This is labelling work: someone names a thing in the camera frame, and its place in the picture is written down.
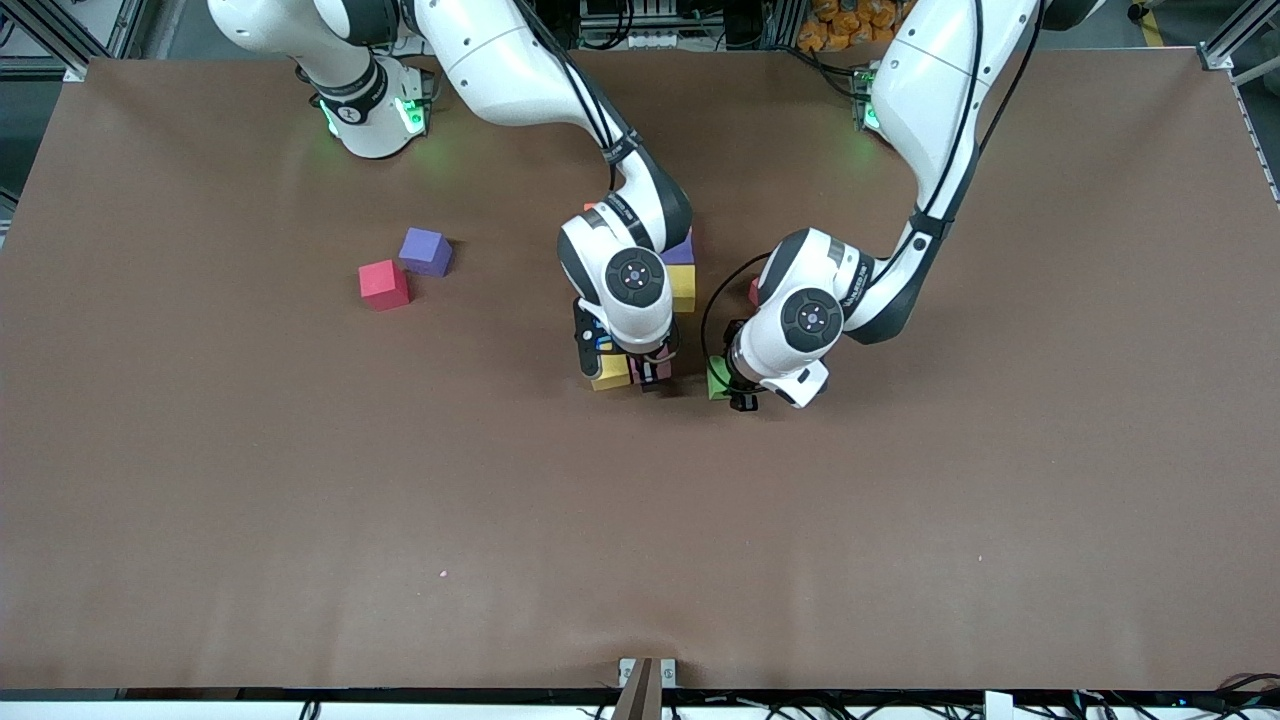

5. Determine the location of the brown table cover sheet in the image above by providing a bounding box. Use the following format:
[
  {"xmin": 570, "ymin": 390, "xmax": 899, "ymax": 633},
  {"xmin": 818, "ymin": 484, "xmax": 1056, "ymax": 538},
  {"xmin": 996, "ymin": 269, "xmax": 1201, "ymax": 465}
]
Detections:
[{"xmin": 0, "ymin": 48, "xmax": 1280, "ymax": 693}]

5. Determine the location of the orange fruit net bag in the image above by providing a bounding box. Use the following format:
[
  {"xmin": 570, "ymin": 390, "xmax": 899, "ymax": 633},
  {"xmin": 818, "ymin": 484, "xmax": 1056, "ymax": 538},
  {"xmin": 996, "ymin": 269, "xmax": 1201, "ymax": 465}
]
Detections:
[{"xmin": 797, "ymin": 0, "xmax": 906, "ymax": 53}]

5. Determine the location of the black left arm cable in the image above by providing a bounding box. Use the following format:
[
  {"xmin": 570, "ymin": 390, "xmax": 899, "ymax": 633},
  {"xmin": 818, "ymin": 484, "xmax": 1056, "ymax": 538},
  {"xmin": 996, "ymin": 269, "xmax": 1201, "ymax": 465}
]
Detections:
[{"xmin": 700, "ymin": 250, "xmax": 771, "ymax": 361}]

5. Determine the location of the bracket with brown post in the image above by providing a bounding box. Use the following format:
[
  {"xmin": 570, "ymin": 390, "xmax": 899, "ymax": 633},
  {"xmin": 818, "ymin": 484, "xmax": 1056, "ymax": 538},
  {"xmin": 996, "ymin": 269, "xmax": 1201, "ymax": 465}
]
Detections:
[{"xmin": 618, "ymin": 657, "xmax": 678, "ymax": 720}]

